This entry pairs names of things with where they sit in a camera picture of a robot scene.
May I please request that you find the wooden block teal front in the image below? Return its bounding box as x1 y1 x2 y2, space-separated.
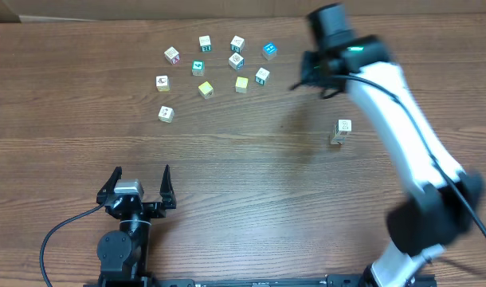
255 68 270 85

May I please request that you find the wooden block red top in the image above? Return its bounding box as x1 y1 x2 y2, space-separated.
164 46 180 65

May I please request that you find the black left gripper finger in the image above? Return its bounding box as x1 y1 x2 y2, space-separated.
159 165 177 209
96 167 122 204

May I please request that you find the plain wooden block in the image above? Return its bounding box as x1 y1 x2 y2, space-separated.
330 132 347 142

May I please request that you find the wooden block teal side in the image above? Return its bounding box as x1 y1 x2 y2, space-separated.
230 35 245 53

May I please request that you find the wooden block orange side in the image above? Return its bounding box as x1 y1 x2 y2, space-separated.
159 106 174 123

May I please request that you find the wooden block green four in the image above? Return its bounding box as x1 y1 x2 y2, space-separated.
192 60 205 77

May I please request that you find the wooden block blue side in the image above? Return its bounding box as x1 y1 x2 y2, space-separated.
229 53 245 71

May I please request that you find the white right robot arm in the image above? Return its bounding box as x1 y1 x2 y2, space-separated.
301 3 485 286

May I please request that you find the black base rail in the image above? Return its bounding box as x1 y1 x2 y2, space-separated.
84 274 372 287

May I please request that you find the cardboard wall panel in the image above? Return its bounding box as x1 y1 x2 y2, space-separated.
0 0 486 22

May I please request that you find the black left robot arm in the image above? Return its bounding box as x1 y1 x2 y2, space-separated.
96 167 177 286

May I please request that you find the wooden block green side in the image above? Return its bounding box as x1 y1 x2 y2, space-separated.
198 35 212 53
335 120 352 136

